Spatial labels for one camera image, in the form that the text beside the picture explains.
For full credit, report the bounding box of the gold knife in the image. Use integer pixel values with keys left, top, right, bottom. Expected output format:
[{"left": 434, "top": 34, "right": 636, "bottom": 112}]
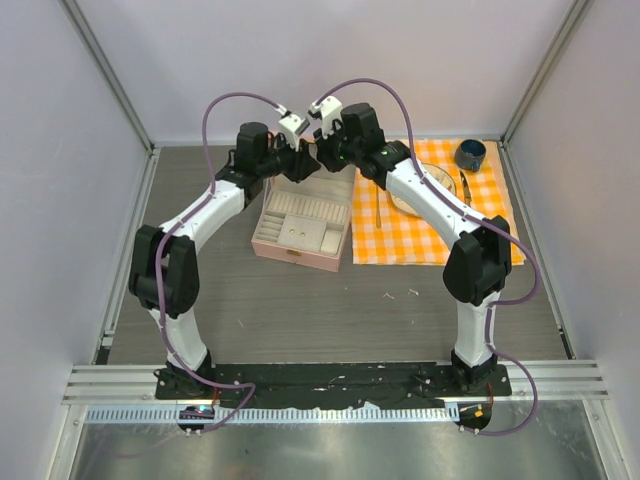
[{"left": 459, "top": 171, "right": 472, "bottom": 206}]

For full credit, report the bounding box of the pink jewelry box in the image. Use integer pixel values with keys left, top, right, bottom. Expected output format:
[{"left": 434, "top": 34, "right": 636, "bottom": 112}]
[{"left": 251, "top": 166, "right": 356, "bottom": 272}]

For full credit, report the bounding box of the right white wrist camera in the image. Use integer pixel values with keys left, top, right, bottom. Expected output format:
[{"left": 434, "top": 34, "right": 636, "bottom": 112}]
[{"left": 308, "top": 96, "right": 343, "bottom": 139}]

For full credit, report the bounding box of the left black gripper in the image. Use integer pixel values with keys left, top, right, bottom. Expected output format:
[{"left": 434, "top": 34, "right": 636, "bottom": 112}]
[{"left": 258, "top": 133, "right": 321, "bottom": 185}]

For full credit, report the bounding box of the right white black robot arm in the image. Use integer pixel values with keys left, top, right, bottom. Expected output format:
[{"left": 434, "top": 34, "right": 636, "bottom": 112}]
[{"left": 308, "top": 96, "right": 512, "bottom": 395}]

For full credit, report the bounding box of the purple cable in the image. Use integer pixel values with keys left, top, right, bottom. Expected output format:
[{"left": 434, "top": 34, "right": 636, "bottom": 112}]
[
  {"left": 157, "top": 92, "right": 291, "bottom": 434},
  {"left": 312, "top": 78, "right": 543, "bottom": 438}
]

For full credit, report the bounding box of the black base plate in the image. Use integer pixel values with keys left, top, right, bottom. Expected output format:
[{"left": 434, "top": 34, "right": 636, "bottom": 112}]
[{"left": 154, "top": 362, "right": 512, "bottom": 410}]

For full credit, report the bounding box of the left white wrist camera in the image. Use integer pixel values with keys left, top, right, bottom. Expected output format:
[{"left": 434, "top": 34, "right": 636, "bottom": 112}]
[{"left": 275, "top": 104, "right": 310, "bottom": 152}]

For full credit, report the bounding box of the dark blue mug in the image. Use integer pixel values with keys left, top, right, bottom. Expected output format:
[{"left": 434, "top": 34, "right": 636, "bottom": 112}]
[{"left": 454, "top": 139, "right": 486, "bottom": 173}]

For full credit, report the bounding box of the white slotted cable duct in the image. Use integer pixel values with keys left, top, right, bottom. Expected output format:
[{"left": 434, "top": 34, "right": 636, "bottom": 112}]
[{"left": 85, "top": 403, "right": 459, "bottom": 425}]

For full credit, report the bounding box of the bird pattern plate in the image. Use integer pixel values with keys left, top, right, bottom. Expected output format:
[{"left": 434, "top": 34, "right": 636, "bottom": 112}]
[{"left": 389, "top": 163, "right": 457, "bottom": 217}]

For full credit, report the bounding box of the gold fork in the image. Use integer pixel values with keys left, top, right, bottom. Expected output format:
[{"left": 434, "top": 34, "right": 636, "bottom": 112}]
[{"left": 375, "top": 185, "right": 382, "bottom": 230}]

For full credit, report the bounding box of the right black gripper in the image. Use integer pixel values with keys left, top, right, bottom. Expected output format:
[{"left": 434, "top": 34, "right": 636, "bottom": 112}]
[{"left": 313, "top": 120, "right": 361, "bottom": 174}]

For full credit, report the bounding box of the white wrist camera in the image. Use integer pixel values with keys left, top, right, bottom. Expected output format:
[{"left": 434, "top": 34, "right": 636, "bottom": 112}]
[
  {"left": 275, "top": 104, "right": 310, "bottom": 152},
  {"left": 308, "top": 96, "right": 343, "bottom": 139}
]

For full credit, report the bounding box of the aluminium frame rail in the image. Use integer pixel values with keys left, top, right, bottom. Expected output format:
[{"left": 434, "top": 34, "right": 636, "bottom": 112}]
[{"left": 62, "top": 360, "right": 609, "bottom": 405}]

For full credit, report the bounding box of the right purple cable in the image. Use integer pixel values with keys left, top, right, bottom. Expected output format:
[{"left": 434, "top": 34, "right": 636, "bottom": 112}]
[{"left": 312, "top": 78, "right": 543, "bottom": 438}]

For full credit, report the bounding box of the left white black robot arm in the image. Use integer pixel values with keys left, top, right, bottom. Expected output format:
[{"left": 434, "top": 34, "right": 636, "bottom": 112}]
[{"left": 128, "top": 114, "right": 320, "bottom": 399}]

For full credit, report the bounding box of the orange checkered cloth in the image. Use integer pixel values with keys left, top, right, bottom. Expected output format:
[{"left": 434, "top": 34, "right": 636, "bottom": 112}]
[{"left": 352, "top": 139, "right": 518, "bottom": 266}]

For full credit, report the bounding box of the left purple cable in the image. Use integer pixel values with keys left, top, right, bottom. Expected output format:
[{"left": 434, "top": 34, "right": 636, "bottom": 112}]
[{"left": 157, "top": 92, "right": 291, "bottom": 434}]

